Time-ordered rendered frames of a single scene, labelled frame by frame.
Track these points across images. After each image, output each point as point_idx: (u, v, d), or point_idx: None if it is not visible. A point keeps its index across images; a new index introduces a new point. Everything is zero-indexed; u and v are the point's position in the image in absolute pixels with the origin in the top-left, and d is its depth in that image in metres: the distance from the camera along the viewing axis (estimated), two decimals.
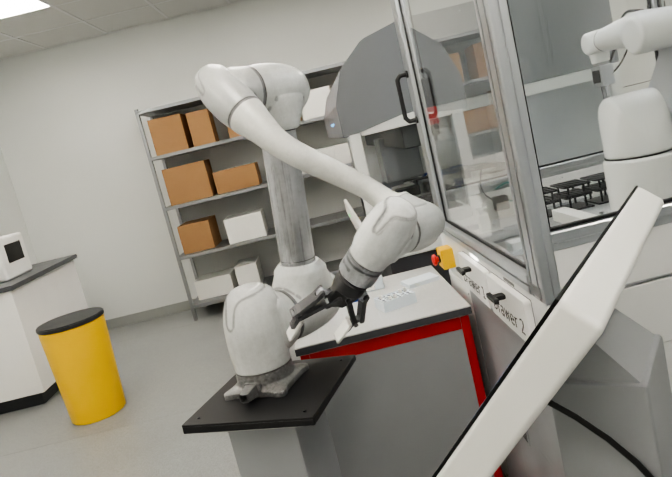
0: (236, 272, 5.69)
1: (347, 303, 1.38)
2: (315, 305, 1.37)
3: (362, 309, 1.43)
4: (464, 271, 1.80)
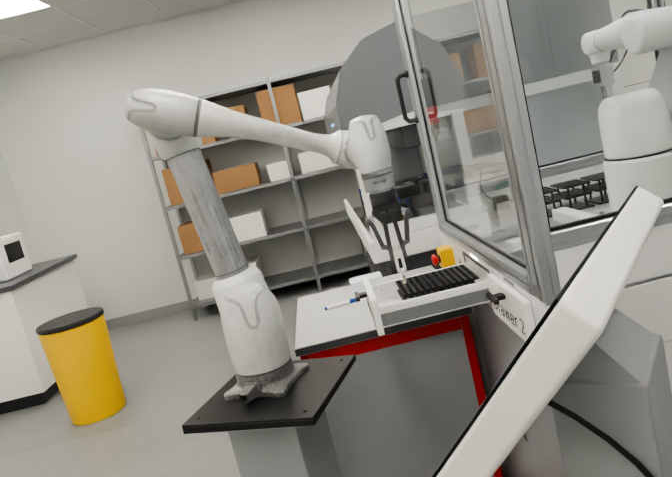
0: None
1: None
2: (399, 228, 1.71)
3: (376, 230, 1.72)
4: (360, 297, 1.79)
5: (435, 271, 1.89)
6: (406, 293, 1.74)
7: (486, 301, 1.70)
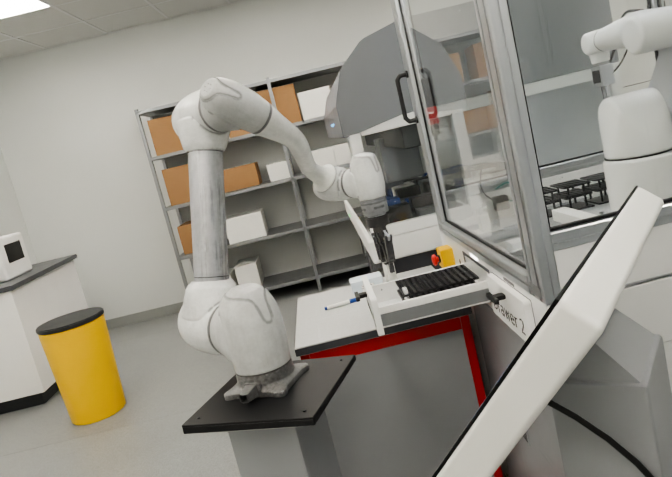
0: (236, 272, 5.69)
1: None
2: None
3: None
4: (360, 297, 1.79)
5: (435, 271, 1.89)
6: (406, 293, 1.74)
7: (486, 301, 1.70)
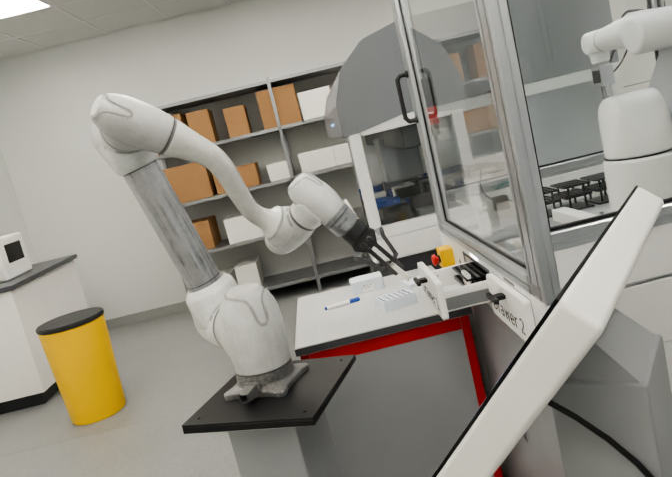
0: (236, 272, 5.69)
1: None
2: (383, 248, 1.79)
3: (367, 259, 1.81)
4: (420, 282, 1.80)
5: None
6: (468, 278, 1.74)
7: None
